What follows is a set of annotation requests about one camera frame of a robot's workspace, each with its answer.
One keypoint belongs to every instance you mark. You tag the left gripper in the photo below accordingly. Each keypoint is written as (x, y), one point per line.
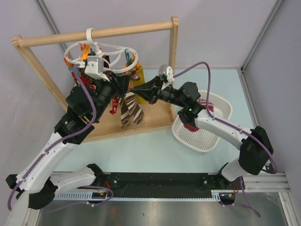
(118, 83)

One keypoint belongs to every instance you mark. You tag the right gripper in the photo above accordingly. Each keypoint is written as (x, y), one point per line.
(151, 91)

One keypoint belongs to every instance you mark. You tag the red patterned sock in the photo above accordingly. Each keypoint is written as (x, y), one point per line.
(85, 79)
(114, 106)

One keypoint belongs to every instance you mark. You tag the brown white striped sock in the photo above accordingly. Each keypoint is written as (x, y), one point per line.
(135, 111)

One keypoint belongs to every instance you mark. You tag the white plastic clip hanger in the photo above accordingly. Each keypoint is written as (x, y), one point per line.
(112, 53)

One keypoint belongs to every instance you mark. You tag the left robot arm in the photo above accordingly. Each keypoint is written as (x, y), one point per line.
(85, 108)

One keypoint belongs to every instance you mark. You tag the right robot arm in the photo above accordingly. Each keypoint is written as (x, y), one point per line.
(254, 147)

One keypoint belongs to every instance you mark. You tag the mustard yellow sock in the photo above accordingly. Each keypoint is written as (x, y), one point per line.
(138, 79)

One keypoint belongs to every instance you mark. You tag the teal peg far side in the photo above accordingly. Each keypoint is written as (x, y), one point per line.
(128, 57)

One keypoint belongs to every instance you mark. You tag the wooden clothes rack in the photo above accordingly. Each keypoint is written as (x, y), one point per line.
(156, 117)

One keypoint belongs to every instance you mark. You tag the yellow-orange peg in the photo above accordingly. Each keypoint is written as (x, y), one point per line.
(85, 52)

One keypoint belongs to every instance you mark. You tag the orange peg on loop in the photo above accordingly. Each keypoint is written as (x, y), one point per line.
(82, 46)

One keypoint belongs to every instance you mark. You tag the orange clothes peg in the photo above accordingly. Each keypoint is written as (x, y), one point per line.
(67, 56)

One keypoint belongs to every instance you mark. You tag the tan maroon sock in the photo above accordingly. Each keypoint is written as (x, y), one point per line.
(191, 128)

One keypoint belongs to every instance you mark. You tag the white perforated plastic basket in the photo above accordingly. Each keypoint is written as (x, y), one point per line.
(203, 140)

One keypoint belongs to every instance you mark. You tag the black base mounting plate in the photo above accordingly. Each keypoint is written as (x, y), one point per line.
(168, 184)

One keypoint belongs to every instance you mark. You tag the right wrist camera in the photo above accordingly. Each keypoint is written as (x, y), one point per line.
(166, 73)

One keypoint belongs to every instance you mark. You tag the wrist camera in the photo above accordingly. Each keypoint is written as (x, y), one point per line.
(95, 66)
(166, 73)

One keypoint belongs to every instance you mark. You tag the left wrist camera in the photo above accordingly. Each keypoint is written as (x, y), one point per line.
(95, 66)

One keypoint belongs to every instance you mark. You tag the white slotted cable duct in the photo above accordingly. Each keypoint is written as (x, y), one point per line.
(98, 196)

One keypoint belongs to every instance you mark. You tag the aluminium frame rail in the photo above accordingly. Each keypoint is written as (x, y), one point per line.
(265, 182)

